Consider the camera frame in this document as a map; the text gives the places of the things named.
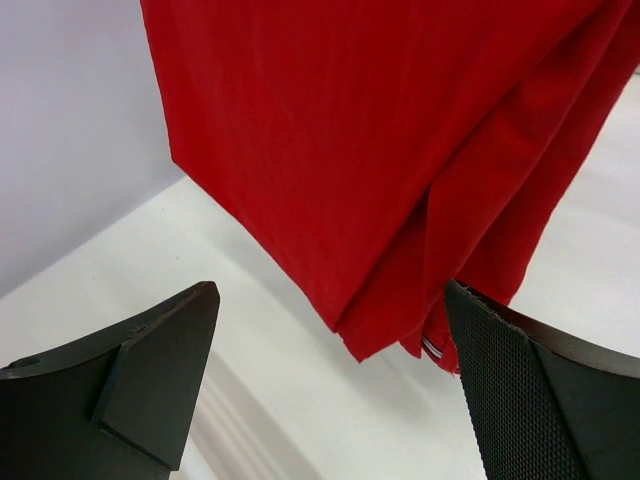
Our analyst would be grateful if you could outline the white plastic perforated basket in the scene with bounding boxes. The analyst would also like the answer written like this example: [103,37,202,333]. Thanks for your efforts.
[190,353,321,479]

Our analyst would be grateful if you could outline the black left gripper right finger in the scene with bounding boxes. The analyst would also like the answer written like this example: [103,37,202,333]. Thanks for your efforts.
[444,280,639,480]

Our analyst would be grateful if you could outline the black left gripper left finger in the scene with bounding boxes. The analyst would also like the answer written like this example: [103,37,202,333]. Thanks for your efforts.
[1,282,220,479]

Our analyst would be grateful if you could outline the red trousers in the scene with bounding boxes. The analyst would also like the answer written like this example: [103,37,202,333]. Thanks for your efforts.
[141,1,639,373]

